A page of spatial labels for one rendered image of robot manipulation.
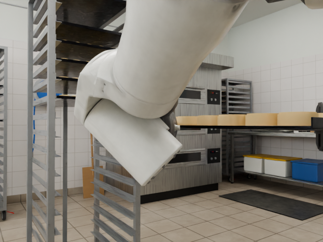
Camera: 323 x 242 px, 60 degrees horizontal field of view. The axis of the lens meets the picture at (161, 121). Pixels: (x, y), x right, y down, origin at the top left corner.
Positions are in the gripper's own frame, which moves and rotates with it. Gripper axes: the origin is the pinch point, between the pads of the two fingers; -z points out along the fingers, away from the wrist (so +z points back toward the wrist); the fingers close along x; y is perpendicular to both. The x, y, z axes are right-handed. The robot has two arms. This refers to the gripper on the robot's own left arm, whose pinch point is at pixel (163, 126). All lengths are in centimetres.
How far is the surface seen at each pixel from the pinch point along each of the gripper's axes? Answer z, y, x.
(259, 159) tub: -413, -76, -56
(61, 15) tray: -99, 82, 66
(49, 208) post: -61, 64, -38
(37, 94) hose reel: -271, 220, 37
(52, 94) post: -62, 64, 14
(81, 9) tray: -94, 66, 66
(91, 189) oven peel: -307, 161, -92
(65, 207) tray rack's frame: -122, 92, -58
